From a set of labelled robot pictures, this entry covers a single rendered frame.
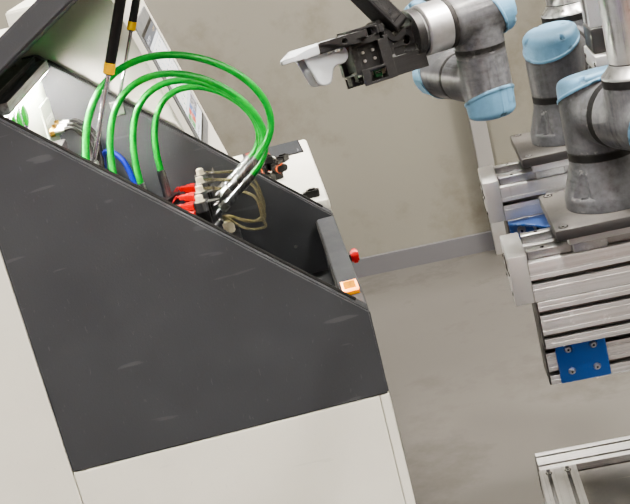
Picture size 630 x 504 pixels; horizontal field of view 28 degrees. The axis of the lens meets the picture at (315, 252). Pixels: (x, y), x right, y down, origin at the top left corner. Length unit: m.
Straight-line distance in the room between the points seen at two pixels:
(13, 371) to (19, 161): 0.37
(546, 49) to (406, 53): 0.82
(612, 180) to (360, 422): 0.61
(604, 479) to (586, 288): 0.91
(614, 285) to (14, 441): 1.08
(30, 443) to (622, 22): 1.22
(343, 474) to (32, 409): 0.57
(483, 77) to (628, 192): 0.41
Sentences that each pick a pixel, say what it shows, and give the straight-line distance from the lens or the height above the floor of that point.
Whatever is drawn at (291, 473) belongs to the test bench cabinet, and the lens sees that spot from 2.30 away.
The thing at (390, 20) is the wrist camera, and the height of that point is 1.47.
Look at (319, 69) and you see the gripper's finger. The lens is 1.77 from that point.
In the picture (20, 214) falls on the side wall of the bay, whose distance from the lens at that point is 2.14.
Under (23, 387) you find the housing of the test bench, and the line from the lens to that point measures 2.24.
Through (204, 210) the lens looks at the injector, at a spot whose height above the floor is 1.11.
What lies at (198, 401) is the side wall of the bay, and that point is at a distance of 2.23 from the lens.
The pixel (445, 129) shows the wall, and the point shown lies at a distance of 5.19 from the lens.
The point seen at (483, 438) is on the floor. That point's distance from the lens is 3.77.
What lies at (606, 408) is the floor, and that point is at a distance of 3.82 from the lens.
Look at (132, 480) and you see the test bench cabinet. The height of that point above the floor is 0.75.
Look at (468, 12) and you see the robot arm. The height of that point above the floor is 1.45.
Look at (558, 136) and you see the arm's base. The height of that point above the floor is 1.06.
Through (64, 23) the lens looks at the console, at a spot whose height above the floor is 1.50.
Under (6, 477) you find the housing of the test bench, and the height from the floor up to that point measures 0.81.
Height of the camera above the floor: 1.71
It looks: 17 degrees down
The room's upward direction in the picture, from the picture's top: 14 degrees counter-clockwise
